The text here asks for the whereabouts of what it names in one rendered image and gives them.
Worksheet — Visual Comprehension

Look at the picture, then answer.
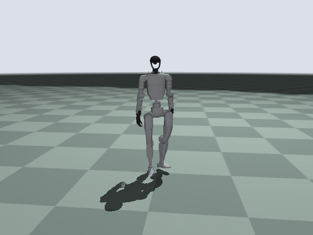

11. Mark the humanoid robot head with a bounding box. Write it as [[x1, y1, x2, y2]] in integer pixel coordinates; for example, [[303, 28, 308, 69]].
[[150, 56, 161, 74]]

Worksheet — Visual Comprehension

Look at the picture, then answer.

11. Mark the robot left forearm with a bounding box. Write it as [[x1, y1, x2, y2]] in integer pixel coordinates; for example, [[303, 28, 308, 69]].
[[167, 96, 174, 110]]

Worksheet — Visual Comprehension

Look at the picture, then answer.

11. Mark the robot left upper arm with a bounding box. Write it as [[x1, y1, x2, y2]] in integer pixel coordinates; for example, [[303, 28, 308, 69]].
[[165, 74, 174, 97]]

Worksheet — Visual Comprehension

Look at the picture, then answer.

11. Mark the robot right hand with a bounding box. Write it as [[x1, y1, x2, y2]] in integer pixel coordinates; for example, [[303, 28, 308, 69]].
[[136, 110, 142, 127]]

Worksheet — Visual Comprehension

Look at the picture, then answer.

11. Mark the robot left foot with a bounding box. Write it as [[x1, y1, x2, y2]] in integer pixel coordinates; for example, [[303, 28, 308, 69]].
[[157, 162, 171, 168]]

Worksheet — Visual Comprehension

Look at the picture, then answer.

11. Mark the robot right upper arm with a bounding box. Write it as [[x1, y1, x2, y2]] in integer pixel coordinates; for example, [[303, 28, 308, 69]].
[[138, 75, 147, 98]]

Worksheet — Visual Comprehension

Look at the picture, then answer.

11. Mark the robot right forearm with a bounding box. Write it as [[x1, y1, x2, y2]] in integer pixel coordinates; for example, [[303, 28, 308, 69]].
[[136, 93, 143, 114]]

